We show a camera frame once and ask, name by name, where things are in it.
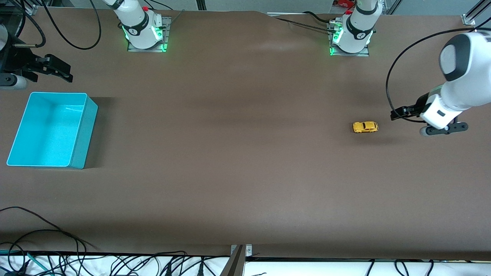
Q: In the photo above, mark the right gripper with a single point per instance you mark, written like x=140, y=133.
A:
x=20, y=61

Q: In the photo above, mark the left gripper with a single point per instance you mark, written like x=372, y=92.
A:
x=420, y=102

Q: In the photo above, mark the yellow beetle toy car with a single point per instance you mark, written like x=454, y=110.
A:
x=365, y=127

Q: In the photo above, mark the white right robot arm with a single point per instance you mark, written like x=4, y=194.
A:
x=138, y=23

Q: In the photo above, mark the teal plastic bin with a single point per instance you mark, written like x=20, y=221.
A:
x=50, y=132

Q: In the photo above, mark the red object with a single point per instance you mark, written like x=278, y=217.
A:
x=343, y=3

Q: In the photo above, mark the dark slanted bar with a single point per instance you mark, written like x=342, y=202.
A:
x=234, y=264

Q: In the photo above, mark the aluminium frame profile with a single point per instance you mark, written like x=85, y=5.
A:
x=473, y=15
x=30, y=5
x=201, y=4

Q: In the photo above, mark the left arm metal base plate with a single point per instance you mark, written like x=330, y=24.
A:
x=362, y=53

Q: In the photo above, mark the small metal bracket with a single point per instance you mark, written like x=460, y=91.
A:
x=248, y=250

